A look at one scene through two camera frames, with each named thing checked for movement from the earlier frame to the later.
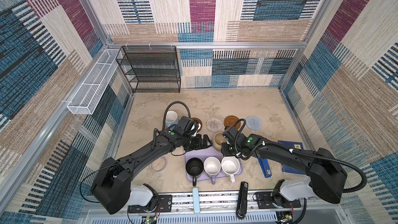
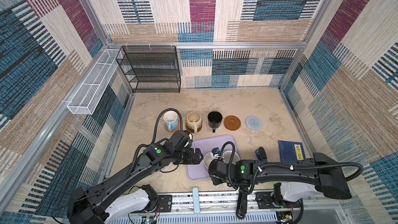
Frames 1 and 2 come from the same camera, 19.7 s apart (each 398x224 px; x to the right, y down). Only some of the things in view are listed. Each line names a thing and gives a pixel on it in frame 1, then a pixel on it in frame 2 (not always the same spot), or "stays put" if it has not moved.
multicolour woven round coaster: x=214 y=124 stays put
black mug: x=194 y=167 to x=214 y=119
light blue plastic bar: x=196 y=201 stays put
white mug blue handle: x=171 y=119 stays put
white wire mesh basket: x=84 y=101 stays put
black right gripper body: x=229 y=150 to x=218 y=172
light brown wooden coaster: x=230 y=121 stays put
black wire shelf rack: x=151 y=69 stays put
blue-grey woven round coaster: x=253 y=123 stays put
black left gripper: x=199 y=145 to x=191 y=160
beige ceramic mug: x=218 y=139 to x=194 y=120
